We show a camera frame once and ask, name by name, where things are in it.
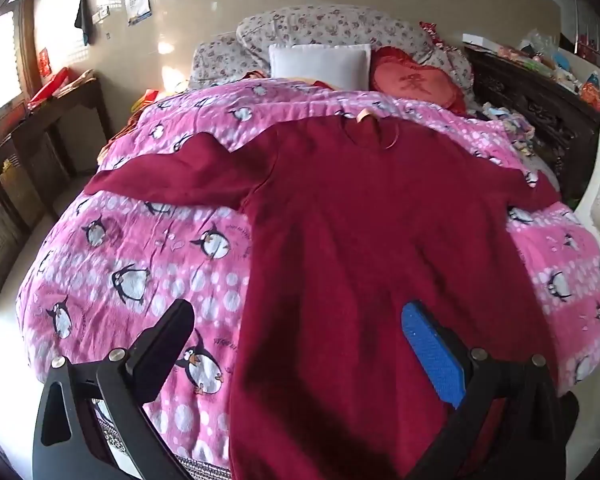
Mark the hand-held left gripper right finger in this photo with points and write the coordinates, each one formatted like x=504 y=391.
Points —
x=432 y=355

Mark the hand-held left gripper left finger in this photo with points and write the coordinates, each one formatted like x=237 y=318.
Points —
x=172 y=332

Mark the dark red knit sweater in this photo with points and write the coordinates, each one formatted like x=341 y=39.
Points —
x=355 y=235

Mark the pile of colourful clothes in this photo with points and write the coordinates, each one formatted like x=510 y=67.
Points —
x=510 y=127

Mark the pink penguin print blanket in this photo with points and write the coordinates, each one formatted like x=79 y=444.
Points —
x=130 y=240

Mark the red and yellow bag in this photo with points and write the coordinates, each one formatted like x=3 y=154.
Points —
x=147 y=97

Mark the wooden side table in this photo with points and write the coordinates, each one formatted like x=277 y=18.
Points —
x=65 y=115

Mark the dark carved wooden headboard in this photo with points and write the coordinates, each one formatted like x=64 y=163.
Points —
x=545 y=110

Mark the red heart-shaped cushion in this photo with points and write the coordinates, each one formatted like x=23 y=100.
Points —
x=412 y=80

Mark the red flat box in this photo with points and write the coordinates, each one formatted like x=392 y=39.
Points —
x=50 y=85

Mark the white pillow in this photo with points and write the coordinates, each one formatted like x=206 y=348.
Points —
x=320 y=65

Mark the pile of assorted packets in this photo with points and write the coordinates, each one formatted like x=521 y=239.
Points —
x=555 y=62

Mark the white flat box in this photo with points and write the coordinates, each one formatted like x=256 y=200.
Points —
x=480 y=39

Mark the wooden framed window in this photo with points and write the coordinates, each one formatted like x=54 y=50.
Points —
x=0 y=55

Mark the floral grey pillows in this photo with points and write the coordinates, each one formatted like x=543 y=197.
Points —
x=330 y=22

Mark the red wall sign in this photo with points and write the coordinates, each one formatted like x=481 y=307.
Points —
x=44 y=62

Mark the dark cloth on wall hook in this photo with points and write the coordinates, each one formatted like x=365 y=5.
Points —
x=83 y=20

